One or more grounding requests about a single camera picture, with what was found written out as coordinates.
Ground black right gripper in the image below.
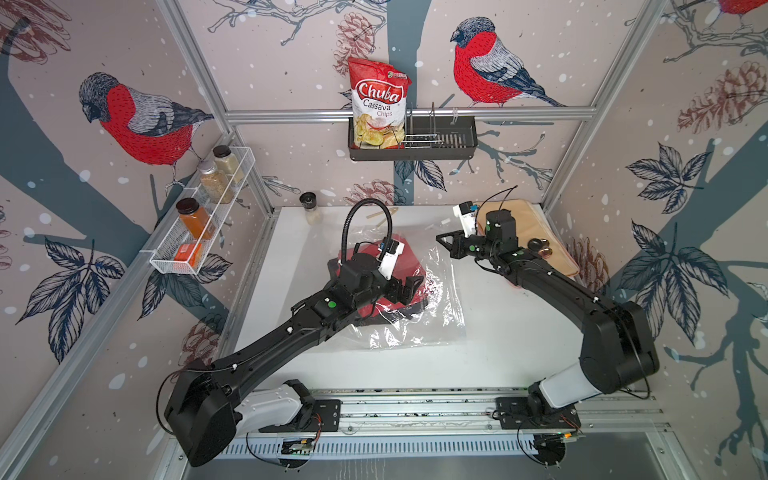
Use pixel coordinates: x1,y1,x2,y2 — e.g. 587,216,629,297
432,228,497,263

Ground red trousers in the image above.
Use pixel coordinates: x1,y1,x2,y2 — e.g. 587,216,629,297
329,235,427,326

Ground clear plastic vacuum bag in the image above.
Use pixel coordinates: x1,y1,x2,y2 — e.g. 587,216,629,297
325,232,466,352

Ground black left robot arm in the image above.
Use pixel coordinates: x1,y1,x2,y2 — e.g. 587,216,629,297
163,237,439,467

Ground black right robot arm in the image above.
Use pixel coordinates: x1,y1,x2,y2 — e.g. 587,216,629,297
436,201,660,418

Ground Chuba cassava chips bag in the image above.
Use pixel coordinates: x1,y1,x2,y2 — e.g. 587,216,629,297
348,58,411,150

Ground beige folded cloth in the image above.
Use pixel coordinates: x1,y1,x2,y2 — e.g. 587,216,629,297
476,199,580,278

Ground black spoon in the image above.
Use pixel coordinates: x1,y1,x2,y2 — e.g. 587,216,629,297
527,238,543,252

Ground black lid seasoning shaker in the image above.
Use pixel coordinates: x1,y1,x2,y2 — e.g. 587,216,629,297
299,192,322,225

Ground small orange box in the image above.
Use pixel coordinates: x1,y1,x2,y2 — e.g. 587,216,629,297
173,242,204,268

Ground beige spice jar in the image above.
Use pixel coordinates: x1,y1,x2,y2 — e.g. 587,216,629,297
198,160,234,204

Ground orange spice jar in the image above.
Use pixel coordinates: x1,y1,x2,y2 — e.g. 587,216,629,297
175,197,215,240

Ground pale spice jar black lid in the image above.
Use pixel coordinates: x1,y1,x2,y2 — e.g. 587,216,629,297
212,145,245,184

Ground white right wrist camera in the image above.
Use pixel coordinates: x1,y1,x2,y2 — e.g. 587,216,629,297
453,201,478,238

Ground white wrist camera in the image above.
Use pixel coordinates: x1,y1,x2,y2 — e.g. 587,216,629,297
378,239,404,280
453,201,478,238

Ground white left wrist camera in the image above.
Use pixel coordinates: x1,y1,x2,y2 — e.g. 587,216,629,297
378,239,404,280

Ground black flexible cable hose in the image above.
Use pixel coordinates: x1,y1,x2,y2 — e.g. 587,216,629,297
340,197,394,265

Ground black wire wall basket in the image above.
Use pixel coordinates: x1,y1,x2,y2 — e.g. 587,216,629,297
347,112,478,162

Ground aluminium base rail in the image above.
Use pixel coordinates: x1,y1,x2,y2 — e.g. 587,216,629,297
239,386,667,460

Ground clear acrylic wall shelf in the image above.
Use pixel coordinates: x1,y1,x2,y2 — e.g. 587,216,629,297
150,145,255,277

